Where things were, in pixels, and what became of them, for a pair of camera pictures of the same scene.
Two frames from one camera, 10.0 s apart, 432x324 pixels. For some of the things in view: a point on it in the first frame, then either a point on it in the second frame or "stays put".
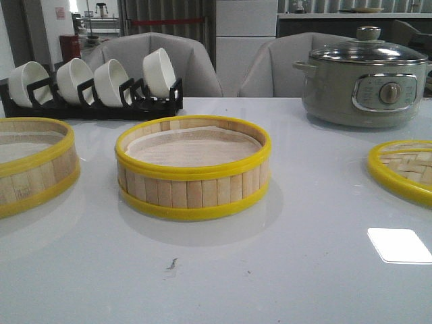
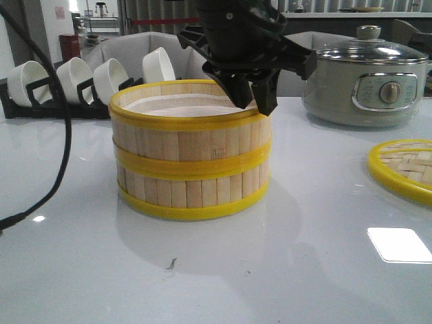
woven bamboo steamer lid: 405,166 stays put
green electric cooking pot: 362,94 stays put
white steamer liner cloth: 16,144 -> 185,104
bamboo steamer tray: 39,162 -> 186,129
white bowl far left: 25,74 stays put
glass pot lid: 368,49 stays put
